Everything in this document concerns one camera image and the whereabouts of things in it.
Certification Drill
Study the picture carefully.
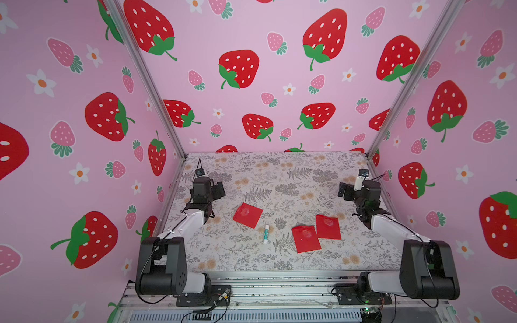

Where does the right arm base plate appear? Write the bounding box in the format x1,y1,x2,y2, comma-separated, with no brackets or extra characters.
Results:
331,284,393,306

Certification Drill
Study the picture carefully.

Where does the red envelope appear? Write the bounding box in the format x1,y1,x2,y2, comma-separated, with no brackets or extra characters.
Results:
316,215,341,240
292,226,321,254
233,203,263,229

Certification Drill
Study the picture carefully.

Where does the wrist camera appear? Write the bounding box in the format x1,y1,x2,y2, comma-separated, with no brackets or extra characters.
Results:
354,168,370,191
195,168,205,178

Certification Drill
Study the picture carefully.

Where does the left aluminium frame post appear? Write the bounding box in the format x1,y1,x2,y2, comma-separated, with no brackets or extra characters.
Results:
105,0,187,162

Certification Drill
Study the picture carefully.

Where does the aluminium frame post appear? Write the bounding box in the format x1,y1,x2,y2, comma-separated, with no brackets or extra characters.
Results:
105,0,187,162
366,0,464,162

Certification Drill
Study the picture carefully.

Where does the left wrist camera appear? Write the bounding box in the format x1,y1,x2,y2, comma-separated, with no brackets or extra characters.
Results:
195,168,205,178

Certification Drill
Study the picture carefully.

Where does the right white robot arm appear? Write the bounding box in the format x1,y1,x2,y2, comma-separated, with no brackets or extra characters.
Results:
338,176,460,302

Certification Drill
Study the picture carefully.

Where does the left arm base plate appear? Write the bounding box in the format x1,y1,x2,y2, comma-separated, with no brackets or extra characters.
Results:
176,285,232,307

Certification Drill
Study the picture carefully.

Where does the right aluminium frame post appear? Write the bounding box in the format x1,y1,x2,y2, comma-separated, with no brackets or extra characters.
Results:
366,0,464,162

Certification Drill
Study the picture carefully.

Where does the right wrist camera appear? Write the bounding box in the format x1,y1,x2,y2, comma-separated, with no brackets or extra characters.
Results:
354,168,370,191

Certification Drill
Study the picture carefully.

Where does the white green glue stick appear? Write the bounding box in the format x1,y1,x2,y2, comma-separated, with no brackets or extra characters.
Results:
263,225,270,244

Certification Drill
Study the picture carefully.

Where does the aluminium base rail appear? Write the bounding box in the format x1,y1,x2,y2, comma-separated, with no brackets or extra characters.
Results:
109,271,460,322

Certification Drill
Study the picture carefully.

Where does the floral patterned table mat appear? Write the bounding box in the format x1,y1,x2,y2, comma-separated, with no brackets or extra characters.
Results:
164,152,401,272

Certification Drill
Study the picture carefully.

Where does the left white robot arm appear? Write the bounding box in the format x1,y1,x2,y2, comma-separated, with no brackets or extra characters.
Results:
135,176,226,306

